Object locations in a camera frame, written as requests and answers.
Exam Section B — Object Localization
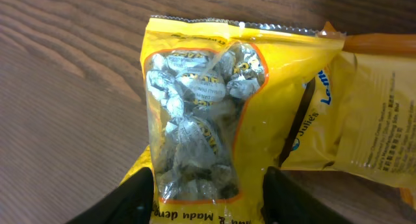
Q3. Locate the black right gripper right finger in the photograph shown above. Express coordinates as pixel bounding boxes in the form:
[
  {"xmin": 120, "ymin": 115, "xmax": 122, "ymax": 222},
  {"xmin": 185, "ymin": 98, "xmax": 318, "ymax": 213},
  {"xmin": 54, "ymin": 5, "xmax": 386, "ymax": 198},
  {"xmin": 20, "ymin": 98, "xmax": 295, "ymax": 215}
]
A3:
[{"xmin": 261, "ymin": 167, "xmax": 351, "ymax": 224}]

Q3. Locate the yellow Hacks candy bag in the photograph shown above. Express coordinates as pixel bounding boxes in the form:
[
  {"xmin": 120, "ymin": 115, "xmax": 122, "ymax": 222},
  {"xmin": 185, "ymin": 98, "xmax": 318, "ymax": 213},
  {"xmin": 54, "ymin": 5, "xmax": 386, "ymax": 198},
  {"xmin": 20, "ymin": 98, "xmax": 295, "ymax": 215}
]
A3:
[{"xmin": 130, "ymin": 15, "xmax": 345, "ymax": 223}]

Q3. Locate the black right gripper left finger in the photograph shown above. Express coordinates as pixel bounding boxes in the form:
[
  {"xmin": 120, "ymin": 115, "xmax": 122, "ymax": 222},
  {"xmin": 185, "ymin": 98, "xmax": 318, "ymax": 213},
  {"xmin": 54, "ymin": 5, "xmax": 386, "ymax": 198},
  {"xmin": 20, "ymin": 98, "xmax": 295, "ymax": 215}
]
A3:
[{"xmin": 68, "ymin": 168, "xmax": 154, "ymax": 224}]

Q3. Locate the small yellow biscuit packet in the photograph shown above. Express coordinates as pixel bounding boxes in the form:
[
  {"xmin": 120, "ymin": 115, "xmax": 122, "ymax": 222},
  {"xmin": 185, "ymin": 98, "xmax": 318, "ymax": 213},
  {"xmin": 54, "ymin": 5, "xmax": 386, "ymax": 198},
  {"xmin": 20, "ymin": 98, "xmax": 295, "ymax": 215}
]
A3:
[{"xmin": 279, "ymin": 33, "xmax": 415, "ymax": 206}]

